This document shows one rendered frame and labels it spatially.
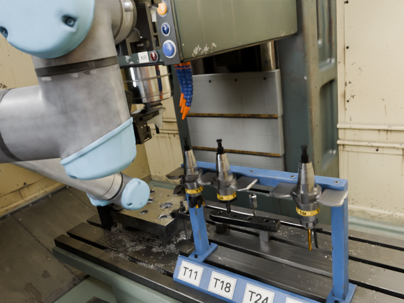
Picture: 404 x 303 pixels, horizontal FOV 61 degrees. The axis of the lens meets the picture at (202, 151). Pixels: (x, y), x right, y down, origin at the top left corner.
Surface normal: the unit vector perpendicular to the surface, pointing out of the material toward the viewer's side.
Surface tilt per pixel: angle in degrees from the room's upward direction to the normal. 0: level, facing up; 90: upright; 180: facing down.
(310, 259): 0
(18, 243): 24
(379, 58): 90
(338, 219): 90
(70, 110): 90
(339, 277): 90
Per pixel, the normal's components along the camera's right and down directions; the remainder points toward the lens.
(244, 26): 0.80, 0.08
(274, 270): -0.14, -0.93
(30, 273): 0.20, -0.82
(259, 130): -0.57, 0.33
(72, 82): 0.15, 0.30
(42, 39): -0.11, 0.33
